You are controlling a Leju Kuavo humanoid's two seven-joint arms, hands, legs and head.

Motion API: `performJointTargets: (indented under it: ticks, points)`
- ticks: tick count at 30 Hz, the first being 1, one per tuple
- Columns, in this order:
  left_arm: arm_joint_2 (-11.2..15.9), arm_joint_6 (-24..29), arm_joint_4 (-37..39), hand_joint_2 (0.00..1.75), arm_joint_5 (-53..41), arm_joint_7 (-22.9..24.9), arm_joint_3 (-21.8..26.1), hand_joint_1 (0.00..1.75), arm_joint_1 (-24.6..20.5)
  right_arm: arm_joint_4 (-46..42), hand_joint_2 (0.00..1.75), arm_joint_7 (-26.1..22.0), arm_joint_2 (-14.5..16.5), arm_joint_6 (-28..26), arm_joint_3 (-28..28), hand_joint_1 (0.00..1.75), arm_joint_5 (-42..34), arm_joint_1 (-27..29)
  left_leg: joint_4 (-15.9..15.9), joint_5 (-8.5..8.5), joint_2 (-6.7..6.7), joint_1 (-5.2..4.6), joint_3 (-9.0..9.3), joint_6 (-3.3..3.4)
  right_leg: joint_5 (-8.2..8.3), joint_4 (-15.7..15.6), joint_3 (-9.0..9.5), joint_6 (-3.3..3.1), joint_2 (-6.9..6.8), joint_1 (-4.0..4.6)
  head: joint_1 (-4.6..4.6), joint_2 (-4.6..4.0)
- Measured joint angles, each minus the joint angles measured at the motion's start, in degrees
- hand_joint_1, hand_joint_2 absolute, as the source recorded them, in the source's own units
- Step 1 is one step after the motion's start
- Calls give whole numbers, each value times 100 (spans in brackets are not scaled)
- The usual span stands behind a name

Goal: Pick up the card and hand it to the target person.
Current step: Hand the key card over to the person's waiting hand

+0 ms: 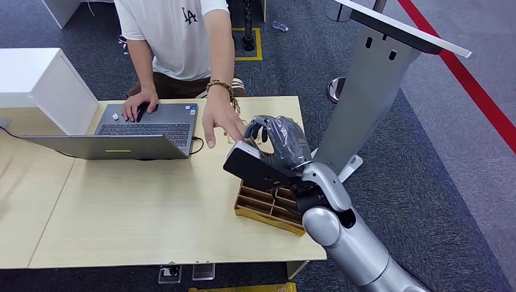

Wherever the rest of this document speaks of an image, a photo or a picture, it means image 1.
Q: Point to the person's left hand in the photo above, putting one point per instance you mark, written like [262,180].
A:
[219,115]

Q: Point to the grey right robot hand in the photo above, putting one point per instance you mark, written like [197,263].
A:
[288,141]

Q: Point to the person's right hand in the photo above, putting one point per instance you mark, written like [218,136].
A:
[139,98]

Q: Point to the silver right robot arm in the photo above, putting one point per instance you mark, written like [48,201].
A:
[350,246]

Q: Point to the person's right forearm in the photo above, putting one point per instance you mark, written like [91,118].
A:
[141,64]

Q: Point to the person's left forearm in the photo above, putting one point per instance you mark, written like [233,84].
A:
[219,52]

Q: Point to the person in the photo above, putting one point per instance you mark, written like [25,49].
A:
[173,40]

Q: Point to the golden slotted card holder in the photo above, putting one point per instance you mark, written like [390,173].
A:
[266,220]

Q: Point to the grey laptop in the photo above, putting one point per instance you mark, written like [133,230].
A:
[145,121]

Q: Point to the chrome stanchion base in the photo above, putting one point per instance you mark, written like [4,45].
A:
[334,89]
[338,16]

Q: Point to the black pole stand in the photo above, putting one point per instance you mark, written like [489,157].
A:
[248,40]

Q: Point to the yellow floor tape square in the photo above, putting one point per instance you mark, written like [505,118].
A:
[258,44]

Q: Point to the grey kiosk stand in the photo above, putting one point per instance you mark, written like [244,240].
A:
[363,100]

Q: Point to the white box cabinet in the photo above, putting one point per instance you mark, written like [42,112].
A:
[36,76]

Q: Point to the clear water bottle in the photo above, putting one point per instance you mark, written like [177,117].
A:
[280,26]

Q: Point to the white furniture block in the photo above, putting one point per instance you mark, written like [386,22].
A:
[60,10]

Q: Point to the white desk leg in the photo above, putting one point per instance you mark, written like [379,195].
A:
[296,269]

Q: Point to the worn yellow floor tape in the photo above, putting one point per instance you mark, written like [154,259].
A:
[242,288]

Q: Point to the grey closed floor socket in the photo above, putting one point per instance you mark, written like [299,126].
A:
[203,272]

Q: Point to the white open floor socket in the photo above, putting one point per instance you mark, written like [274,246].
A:
[170,274]

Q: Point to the red floor tape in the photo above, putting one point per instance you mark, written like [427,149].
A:
[463,74]

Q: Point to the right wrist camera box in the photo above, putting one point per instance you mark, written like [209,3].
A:
[254,167]

